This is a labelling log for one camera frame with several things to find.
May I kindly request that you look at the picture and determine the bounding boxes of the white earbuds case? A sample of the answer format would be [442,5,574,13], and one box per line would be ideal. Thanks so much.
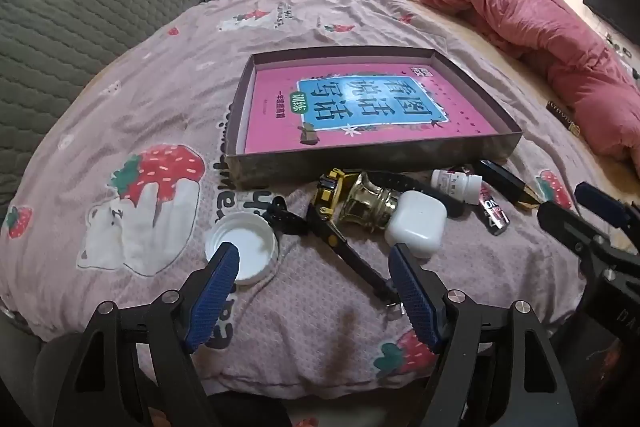
[384,190,447,260]

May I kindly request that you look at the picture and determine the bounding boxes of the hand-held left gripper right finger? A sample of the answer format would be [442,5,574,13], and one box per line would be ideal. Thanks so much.
[387,243,581,427]

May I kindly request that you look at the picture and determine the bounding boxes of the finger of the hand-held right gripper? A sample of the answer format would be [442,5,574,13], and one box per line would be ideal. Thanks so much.
[574,182,640,233]
[537,201,640,269]

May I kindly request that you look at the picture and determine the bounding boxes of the strawberry printed blanket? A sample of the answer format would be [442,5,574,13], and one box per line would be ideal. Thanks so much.
[0,0,616,400]

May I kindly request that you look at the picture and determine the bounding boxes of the black wall television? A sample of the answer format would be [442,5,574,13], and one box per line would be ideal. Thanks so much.
[582,0,640,52]

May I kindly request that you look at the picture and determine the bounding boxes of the brass candle holder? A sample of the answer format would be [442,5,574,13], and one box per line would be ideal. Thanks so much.
[344,172,404,235]

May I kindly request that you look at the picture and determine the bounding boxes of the yellow and black wristwatch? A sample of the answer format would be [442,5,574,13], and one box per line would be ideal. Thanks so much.
[306,169,466,320]

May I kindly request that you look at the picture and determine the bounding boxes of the pink quilt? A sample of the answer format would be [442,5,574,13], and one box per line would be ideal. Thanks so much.
[414,0,640,158]

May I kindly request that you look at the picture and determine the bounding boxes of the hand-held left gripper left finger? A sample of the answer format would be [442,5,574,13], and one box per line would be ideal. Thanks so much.
[64,242,241,427]

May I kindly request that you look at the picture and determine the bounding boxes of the red and black lighter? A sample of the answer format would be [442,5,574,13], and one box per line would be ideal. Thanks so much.
[462,164,511,236]

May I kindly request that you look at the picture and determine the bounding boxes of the shallow grey cardboard box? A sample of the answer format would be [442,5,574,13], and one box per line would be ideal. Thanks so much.
[224,48,523,190]

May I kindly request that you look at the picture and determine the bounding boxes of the grey quilted headboard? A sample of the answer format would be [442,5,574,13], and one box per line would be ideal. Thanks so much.
[0,0,223,208]

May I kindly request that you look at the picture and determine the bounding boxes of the black hair clip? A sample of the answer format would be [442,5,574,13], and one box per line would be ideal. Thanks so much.
[260,194,312,236]

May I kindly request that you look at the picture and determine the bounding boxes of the pink and blue book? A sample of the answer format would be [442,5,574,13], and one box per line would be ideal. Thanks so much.
[245,59,496,154]

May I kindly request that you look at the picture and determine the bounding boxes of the white pill bottle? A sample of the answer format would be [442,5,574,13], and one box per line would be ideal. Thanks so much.
[431,169,483,205]

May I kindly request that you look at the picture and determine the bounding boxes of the white jar lid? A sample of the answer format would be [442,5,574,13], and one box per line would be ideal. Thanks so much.
[205,213,279,286]

